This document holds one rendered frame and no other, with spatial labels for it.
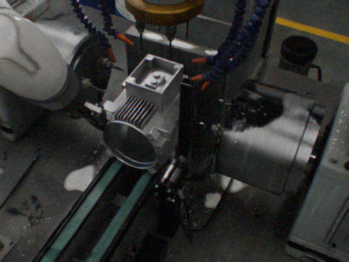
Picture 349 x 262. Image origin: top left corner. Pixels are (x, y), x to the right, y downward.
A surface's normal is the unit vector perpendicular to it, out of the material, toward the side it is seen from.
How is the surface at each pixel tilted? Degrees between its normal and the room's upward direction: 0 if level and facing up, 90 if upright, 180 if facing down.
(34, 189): 0
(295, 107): 2
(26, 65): 92
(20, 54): 83
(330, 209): 89
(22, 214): 0
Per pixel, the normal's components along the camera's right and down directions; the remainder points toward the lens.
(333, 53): 0.02, -0.67
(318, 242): -0.43, 0.65
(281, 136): -0.26, -0.10
